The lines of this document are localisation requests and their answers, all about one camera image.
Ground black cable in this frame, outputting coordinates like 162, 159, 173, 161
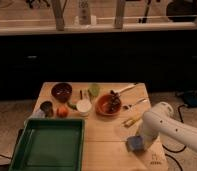
162, 103, 190, 171

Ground blue sponge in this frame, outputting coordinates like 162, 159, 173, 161
126, 136, 144, 151

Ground dark grapes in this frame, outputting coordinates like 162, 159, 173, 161
107, 94, 121, 113

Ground green cup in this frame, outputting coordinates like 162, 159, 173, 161
89, 83, 100, 97

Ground black object on floor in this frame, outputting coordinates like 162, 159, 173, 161
179, 91, 197, 108

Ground orange fruit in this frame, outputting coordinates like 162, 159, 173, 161
56, 106, 69, 118

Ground dark red bowl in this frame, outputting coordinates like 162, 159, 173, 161
51, 83, 72, 103

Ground green plastic tray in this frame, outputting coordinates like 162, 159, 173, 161
9, 119, 85, 171

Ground green vegetable piece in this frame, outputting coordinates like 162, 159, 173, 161
67, 102, 77, 110

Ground silver fork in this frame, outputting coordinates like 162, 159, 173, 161
122, 98, 147, 110

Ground orange clay bowl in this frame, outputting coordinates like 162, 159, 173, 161
95, 94, 122, 116

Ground dark metal cup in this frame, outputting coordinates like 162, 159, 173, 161
40, 101, 53, 117

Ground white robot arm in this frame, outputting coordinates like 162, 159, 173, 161
138, 102, 197, 152

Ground white cup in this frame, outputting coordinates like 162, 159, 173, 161
76, 99, 92, 116

